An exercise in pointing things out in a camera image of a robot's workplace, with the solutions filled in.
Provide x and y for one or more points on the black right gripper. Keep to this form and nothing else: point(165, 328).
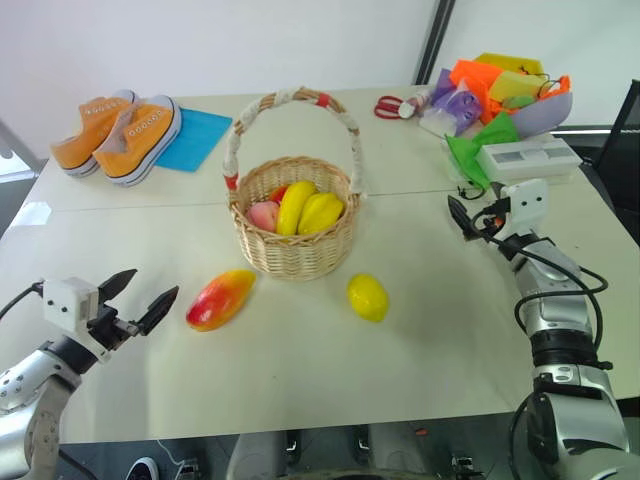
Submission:
point(490, 220)

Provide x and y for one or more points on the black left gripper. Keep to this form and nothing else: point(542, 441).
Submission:
point(111, 327)

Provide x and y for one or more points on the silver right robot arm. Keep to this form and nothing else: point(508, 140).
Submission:
point(565, 320)

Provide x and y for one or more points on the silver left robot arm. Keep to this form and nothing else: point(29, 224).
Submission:
point(35, 395)

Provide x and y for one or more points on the green plastic bag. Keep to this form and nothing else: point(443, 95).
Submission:
point(467, 152)

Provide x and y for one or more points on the white rectangular box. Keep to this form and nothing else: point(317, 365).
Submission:
point(530, 157)

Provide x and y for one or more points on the red and yellow mango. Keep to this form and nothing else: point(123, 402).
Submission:
point(220, 301)

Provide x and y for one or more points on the clear plastic bag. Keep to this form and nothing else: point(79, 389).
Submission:
point(436, 121)

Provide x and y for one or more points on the purple plastic bag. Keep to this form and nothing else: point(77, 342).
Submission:
point(460, 102)

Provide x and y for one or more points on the white small bottle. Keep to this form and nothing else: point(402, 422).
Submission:
point(416, 104)

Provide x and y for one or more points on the pile of colourful cloths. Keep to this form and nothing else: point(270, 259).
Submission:
point(477, 75)

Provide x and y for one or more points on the red scissors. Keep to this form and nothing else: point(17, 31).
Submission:
point(389, 107)

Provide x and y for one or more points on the yellow bag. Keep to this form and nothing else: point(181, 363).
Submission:
point(515, 62)

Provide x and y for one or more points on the yellow lemon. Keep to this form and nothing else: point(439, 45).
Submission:
point(368, 297)

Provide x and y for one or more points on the pink peach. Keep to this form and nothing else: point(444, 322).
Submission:
point(263, 216)

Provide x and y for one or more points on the orange canvas shoe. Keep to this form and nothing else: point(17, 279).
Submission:
point(82, 135)
point(137, 145)

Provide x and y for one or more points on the yellow starfruit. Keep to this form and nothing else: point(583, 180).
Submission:
point(320, 212)

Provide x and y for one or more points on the blue cloth mat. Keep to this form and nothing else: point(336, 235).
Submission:
point(197, 140)

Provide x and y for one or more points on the dark blue sneaker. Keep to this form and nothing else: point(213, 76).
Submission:
point(141, 469)

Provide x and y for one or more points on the red apple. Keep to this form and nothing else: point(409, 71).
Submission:
point(278, 193)

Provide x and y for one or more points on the yellow banana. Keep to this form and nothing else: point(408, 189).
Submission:
point(295, 205)

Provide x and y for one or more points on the grey rounded robot body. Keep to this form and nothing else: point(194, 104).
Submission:
point(320, 452)

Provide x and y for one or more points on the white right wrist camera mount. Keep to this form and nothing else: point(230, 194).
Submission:
point(527, 202)

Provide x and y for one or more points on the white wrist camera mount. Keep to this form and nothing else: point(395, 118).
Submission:
point(65, 302)
point(527, 202)

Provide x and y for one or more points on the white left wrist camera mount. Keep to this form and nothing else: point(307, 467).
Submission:
point(65, 302)

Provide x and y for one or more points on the black window frame post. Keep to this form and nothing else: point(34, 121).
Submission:
point(432, 40)

